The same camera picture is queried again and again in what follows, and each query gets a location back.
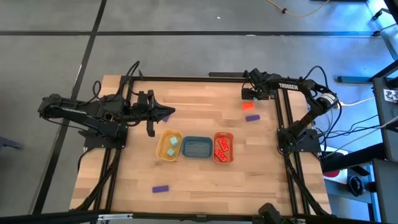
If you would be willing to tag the silver metal bracket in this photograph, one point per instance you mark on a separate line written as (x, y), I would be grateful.
(115, 216)

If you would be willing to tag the yellow plastic bin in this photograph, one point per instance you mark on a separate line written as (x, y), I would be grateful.
(169, 144)

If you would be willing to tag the black diagonal beam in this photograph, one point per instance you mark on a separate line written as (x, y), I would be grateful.
(354, 158)

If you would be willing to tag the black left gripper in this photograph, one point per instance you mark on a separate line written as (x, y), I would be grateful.
(151, 115)

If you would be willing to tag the red round object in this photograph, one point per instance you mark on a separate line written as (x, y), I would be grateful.
(332, 173)

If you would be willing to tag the black and white marker tag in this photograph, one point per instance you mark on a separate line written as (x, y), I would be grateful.
(391, 95)

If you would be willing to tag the orange studded brick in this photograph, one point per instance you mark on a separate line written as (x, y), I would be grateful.
(224, 144)
(247, 106)
(220, 155)

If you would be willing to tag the orange plastic bin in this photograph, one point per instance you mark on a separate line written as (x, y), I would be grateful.
(223, 148)

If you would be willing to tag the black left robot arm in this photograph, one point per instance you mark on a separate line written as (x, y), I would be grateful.
(77, 113)

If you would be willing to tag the dark rounded object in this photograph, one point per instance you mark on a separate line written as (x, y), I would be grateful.
(270, 214)

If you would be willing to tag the grey chair base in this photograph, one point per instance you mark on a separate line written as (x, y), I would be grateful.
(390, 43)

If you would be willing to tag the purple block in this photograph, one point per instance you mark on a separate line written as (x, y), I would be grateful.
(160, 188)
(252, 118)
(166, 118)

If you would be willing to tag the black frame clamp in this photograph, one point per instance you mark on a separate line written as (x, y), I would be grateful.
(141, 75)

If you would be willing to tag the blue plastic bin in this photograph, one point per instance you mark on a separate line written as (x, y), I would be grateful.
(197, 147)

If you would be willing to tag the blue floor bar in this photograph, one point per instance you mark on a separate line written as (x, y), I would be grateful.
(354, 79)

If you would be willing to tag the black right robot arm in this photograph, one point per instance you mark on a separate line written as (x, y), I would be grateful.
(304, 119)

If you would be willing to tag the grey floor object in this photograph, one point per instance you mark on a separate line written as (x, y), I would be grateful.
(9, 143)

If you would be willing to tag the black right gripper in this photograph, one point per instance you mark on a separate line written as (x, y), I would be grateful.
(258, 85)

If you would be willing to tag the black table frame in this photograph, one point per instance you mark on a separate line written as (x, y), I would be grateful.
(202, 79)

